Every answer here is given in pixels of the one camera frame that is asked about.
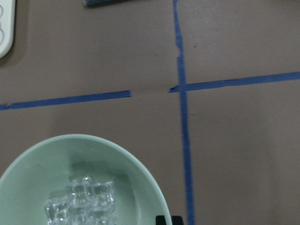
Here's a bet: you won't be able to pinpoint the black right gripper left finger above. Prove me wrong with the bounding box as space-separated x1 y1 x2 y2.
156 215 166 225

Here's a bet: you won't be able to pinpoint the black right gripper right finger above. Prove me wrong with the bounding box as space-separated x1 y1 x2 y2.
172 216 184 225

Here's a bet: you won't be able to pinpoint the light green bowl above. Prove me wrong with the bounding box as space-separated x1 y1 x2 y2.
0 134 172 225

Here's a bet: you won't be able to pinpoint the ice cubes in green bowl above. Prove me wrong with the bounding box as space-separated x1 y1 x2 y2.
45 177 117 225

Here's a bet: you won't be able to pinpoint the grey yellow folded cloth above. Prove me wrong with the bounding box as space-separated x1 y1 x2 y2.
82 0 125 7

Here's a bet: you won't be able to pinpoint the cream bear serving tray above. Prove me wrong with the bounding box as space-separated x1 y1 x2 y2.
0 0 15 58

